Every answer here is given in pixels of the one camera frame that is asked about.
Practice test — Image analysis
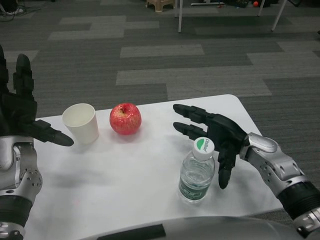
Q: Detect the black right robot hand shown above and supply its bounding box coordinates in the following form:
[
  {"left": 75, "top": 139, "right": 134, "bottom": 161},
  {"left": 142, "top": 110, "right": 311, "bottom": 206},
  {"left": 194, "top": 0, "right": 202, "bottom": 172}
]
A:
[{"left": 172, "top": 103, "right": 250, "bottom": 190}]

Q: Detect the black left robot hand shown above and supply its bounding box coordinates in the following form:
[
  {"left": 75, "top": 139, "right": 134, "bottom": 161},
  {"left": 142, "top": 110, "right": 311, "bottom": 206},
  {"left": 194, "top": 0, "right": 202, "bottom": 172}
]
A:
[{"left": 0, "top": 44, "right": 75, "bottom": 147}]

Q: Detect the clear plastic water bottle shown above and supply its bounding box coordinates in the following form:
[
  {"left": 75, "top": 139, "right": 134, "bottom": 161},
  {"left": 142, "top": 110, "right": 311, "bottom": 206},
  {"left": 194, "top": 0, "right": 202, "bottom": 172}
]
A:
[{"left": 178, "top": 136, "right": 216, "bottom": 205}]

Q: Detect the white paper cup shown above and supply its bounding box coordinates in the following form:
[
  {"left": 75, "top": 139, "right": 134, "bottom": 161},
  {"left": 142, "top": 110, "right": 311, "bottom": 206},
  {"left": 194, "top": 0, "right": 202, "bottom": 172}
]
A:
[{"left": 61, "top": 103, "right": 100, "bottom": 145}]

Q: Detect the silver robot chest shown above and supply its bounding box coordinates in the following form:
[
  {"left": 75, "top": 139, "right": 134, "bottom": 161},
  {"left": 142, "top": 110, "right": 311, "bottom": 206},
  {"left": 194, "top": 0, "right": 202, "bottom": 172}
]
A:
[{"left": 96, "top": 216, "right": 303, "bottom": 240}]

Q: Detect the red apple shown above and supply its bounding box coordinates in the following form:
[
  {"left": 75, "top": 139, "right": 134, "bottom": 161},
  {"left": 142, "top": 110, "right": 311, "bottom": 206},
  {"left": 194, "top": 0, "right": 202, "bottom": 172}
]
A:
[{"left": 109, "top": 102, "right": 143, "bottom": 136}]

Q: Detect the long white table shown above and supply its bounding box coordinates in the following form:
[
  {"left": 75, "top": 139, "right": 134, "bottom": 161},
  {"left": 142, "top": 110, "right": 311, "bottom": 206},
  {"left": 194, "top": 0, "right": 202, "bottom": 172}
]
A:
[{"left": 174, "top": 0, "right": 288, "bottom": 33}]

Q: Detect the beige plastic stool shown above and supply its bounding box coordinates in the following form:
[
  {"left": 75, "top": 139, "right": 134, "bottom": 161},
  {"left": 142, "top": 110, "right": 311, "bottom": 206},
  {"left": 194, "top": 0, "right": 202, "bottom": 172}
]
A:
[{"left": 146, "top": 0, "right": 176, "bottom": 13}]

